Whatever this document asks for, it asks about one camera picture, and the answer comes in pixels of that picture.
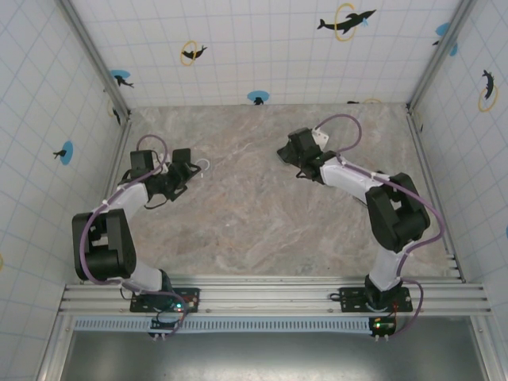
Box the clear phone case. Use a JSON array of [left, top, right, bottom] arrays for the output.
[[190, 155, 214, 179]]

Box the blue circle fish sticker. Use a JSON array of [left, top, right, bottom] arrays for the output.
[[52, 140, 75, 166]]

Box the small dolphin yellow hoop sticker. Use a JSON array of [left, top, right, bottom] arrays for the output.
[[180, 39, 209, 67]]

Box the blue circle shark sticker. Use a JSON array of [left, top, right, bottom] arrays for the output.
[[109, 69, 135, 89]]

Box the black dolphin yellow hoop sticker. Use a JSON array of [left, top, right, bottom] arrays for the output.
[[316, 2, 377, 43]]

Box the black controller module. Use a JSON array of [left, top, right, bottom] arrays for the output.
[[368, 316, 398, 342], [148, 317, 179, 342]]

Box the blue blob sticker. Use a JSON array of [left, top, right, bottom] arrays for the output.
[[431, 21, 460, 57]]

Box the black lizard yellow hoop sticker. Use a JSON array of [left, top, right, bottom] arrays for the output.
[[477, 69, 500, 114]]

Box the grey metal panel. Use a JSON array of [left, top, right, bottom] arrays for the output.
[[59, 331, 491, 381]]

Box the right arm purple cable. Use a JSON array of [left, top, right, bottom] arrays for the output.
[[315, 114, 444, 341]]

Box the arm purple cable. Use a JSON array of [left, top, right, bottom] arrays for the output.
[[315, 114, 444, 341], [75, 133, 187, 338]]

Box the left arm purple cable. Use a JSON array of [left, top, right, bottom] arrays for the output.
[[75, 133, 187, 338]]

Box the aluminium table edge rail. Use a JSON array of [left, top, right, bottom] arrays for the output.
[[79, 114, 134, 285], [406, 106, 466, 283]]

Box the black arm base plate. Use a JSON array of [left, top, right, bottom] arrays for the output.
[[339, 286, 414, 314], [129, 287, 202, 314]]

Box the aluminium mounting rail frame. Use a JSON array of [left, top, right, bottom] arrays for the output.
[[58, 275, 495, 318]]

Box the aluminium corner post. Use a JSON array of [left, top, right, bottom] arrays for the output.
[[406, 0, 477, 112], [59, 0, 133, 120]]

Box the white slotted cable duct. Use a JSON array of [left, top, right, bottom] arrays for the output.
[[73, 316, 398, 333]]

